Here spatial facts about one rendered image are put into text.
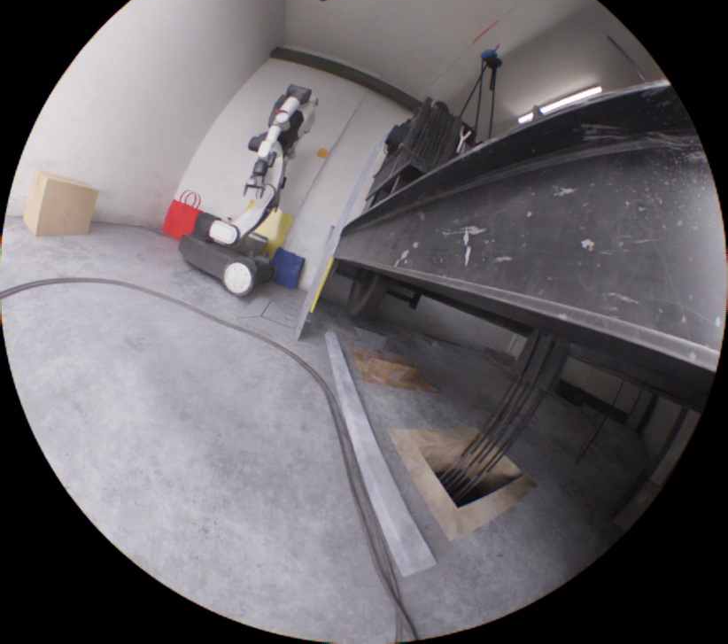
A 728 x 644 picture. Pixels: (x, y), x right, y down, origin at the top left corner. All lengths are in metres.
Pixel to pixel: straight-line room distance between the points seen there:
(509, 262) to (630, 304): 0.17
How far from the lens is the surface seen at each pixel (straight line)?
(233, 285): 1.24
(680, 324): 0.25
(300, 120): 1.63
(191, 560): 0.39
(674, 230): 0.28
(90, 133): 1.87
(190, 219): 2.32
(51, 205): 1.43
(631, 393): 3.29
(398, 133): 1.35
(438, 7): 2.62
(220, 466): 0.44
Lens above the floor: 0.38
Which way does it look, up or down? 2 degrees down
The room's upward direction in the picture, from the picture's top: 23 degrees clockwise
